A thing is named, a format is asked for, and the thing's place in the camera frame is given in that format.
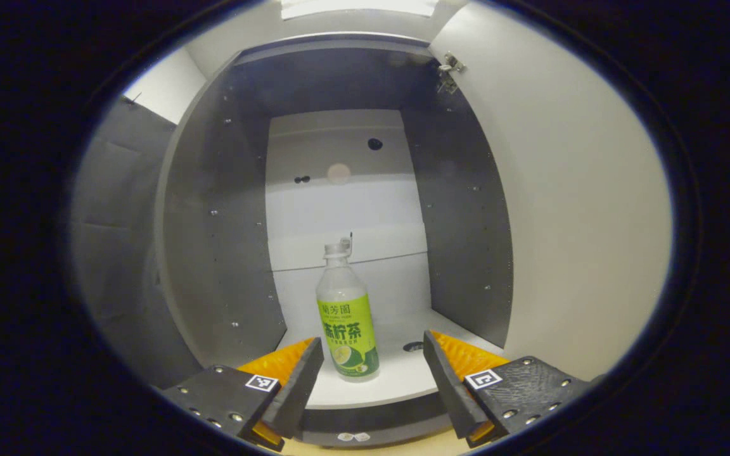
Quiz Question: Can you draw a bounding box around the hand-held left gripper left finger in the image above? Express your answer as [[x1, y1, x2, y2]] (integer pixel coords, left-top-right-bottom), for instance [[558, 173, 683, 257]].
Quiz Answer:
[[162, 336, 325, 452]]

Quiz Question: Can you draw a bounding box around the green label drink bottle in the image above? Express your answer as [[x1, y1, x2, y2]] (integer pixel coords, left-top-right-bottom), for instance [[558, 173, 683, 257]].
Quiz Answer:
[[315, 237, 381, 383]]

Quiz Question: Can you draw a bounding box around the black backdrop cloth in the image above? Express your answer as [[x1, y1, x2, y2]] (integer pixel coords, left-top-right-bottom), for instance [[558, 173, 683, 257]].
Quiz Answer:
[[71, 95, 206, 388]]

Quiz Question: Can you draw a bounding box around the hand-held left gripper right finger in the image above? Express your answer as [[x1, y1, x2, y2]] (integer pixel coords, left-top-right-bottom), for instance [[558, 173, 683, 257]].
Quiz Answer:
[[422, 329, 591, 449]]

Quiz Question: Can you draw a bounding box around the dark grey cabinet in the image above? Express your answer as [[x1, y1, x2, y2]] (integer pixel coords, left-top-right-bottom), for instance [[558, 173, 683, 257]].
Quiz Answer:
[[155, 32, 515, 448]]

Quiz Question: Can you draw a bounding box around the metal door hinge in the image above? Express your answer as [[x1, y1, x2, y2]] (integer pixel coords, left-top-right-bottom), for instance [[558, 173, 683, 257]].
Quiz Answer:
[[436, 51, 468, 95]]

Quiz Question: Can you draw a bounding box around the ceiling light panel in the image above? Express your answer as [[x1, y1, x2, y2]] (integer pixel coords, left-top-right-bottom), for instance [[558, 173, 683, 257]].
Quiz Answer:
[[280, 0, 438, 20]]

